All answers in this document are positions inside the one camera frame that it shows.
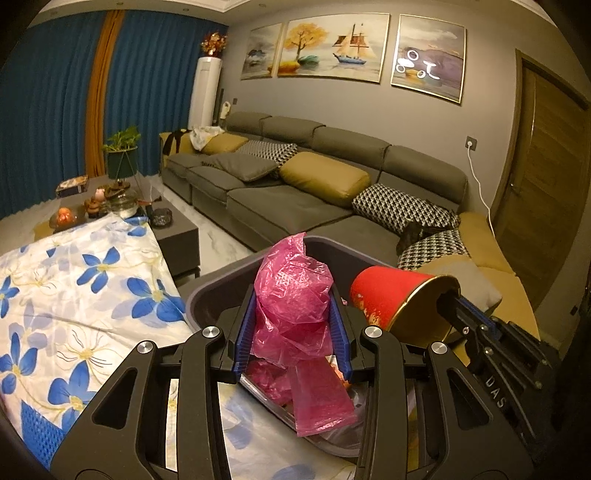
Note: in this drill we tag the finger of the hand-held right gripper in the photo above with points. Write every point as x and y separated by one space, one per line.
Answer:
475 321

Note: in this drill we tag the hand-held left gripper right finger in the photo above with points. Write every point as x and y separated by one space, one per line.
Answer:
339 337

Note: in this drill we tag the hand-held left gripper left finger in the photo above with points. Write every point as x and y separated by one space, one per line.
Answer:
244 337

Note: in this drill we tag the grey trash bin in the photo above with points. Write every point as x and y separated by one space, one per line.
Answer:
217 295

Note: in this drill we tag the small pink plastic bag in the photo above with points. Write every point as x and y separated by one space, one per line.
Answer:
291 300

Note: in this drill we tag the red paper cup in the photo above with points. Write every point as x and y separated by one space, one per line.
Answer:
388 290

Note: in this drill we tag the plump grey cushion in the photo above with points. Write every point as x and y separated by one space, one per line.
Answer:
471 281

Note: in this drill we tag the mustard sofa chaise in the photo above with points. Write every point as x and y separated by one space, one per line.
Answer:
503 258

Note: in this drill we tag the dark coffee table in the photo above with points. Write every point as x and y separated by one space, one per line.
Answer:
178 240

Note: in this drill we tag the grey sofa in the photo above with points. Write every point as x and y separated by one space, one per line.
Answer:
277 217

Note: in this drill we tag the black ashtray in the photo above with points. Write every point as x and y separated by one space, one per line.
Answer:
161 218

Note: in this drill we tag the large mustard cushion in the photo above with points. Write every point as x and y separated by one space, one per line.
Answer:
323 177

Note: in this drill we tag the flat grey cushion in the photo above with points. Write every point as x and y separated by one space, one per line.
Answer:
240 166

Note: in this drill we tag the wooden door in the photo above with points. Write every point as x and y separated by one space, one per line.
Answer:
540 161

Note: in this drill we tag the glass teapot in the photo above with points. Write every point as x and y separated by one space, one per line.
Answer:
123 205

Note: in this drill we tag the blue floral blanket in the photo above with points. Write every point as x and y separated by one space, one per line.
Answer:
69 295

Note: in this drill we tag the small mustard cushion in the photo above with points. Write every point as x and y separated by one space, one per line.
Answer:
224 145

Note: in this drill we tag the pink figurine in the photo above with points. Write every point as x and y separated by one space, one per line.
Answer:
98 201

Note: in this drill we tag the white cloth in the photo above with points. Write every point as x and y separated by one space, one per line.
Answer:
205 136

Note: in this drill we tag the black garment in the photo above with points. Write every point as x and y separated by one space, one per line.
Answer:
171 142

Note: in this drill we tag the potted plant in green pot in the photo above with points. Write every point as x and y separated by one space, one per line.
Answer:
122 157

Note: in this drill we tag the blue mesh fabric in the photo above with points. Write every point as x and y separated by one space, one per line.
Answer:
41 427

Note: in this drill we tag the printed gift box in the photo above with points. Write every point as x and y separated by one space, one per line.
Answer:
71 186

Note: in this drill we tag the white standing air conditioner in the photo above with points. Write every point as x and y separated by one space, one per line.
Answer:
204 92

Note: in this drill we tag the purple abstract painting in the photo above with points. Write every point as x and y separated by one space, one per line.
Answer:
427 57

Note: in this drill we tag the blue curtain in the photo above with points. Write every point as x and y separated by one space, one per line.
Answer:
157 78
41 106

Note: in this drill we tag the orange curtain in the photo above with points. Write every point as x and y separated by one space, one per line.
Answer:
99 92

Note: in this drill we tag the small landscape painting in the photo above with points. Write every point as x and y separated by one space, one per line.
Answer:
261 50

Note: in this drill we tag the wide sailboat painting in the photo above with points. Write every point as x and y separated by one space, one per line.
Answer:
332 48

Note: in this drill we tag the red flower decoration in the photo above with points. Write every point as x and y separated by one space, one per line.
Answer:
214 45

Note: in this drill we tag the wall socket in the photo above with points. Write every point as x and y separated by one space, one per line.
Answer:
471 142

